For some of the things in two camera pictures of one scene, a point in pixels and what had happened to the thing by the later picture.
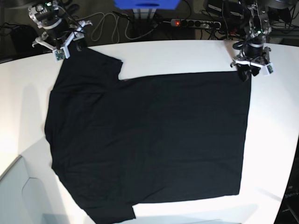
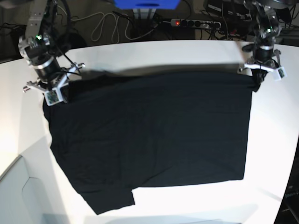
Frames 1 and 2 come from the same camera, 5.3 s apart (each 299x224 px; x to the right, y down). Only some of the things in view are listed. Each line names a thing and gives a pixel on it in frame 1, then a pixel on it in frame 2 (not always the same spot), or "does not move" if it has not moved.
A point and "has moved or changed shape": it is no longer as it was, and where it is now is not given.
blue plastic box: (147, 4) does not move
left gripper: (60, 52) -> (55, 87)
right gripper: (254, 56) -> (265, 60)
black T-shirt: (115, 143) has moved or changed shape
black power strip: (182, 22) does not move
